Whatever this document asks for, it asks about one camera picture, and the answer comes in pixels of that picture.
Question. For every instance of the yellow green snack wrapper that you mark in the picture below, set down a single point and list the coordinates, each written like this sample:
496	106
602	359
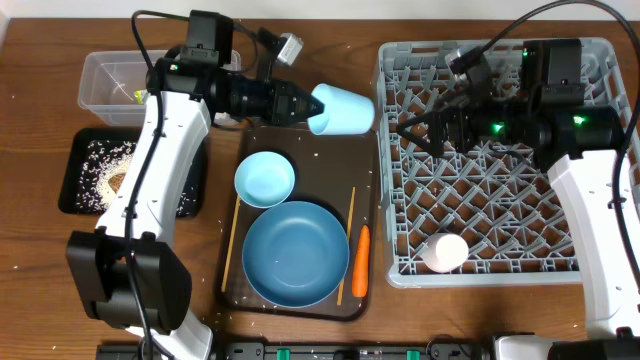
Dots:
141	96

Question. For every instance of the light blue cup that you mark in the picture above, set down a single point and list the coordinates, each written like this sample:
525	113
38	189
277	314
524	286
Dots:
345	112

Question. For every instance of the grey dishwasher rack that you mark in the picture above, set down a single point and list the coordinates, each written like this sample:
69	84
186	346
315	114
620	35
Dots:
492	196

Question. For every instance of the brown food scrap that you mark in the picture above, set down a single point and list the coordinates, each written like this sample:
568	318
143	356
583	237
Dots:
116	181

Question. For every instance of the pink cup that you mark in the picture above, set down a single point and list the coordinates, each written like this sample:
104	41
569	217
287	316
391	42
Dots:
444	252

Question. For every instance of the dark blue plate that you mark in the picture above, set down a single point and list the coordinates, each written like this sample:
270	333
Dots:
295	254

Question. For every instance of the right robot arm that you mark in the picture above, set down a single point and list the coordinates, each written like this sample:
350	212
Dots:
583	152

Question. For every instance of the pile of white rice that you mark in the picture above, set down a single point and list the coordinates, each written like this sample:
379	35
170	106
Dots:
103	159

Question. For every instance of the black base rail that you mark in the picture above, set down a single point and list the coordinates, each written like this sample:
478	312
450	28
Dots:
431	351

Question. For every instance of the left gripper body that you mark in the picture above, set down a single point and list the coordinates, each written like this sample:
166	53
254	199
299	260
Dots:
251	95

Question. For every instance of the clear plastic bin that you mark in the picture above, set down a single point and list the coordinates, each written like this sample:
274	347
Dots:
108	86

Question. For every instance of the light blue bowl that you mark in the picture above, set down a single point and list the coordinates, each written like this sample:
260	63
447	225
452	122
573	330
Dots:
264	179

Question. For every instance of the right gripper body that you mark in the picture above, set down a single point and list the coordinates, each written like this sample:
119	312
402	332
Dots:
501	121

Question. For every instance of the orange carrot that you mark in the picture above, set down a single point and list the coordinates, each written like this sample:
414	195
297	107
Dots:
360	276

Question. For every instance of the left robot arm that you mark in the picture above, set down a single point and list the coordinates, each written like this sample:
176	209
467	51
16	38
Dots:
125	270

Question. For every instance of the black tray bin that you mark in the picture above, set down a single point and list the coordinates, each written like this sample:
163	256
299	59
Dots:
191	195

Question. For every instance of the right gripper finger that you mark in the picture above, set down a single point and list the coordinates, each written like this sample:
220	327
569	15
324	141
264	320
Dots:
454	101
426	131

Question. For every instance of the left wooden chopstick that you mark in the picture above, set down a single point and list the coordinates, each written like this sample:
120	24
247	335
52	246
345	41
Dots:
230	245

